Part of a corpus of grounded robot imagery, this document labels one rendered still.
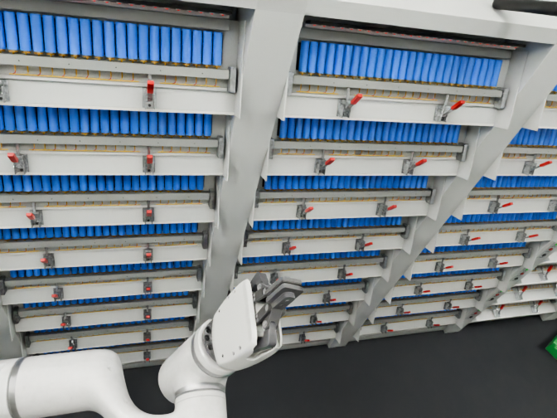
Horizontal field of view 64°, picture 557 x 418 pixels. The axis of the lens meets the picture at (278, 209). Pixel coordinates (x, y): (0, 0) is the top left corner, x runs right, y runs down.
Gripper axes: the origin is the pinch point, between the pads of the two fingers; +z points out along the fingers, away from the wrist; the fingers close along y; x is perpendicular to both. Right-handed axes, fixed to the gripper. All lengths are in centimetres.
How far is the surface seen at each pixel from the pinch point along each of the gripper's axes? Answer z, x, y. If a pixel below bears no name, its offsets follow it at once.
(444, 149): 0, -66, -57
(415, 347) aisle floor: -105, -167, -53
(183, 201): -45, -8, -54
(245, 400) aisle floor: -138, -80, -34
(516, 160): 7, -94, -58
